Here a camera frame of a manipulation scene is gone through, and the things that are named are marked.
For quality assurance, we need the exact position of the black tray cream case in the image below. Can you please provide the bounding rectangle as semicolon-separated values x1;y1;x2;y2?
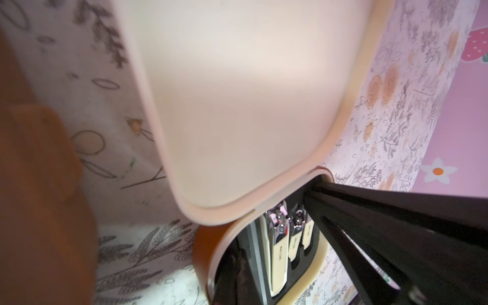
191;166;334;304

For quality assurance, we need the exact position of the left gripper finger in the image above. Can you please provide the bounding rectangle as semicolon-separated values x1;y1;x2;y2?
211;240;259;305

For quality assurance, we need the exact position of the cream case lid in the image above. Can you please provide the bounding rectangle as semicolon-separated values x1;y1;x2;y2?
113;1;394;226

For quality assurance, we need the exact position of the small nail clipper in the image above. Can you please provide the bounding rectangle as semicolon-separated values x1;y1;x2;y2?
301;216;315;250

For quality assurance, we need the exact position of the cream nail clipper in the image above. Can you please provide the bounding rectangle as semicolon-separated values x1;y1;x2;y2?
265;201;289;297

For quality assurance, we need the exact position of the small silver nail tool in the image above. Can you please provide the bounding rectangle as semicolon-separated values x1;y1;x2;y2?
288;208;306;262

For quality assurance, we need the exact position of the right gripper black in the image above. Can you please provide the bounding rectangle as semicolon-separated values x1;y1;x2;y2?
304;182;487;304

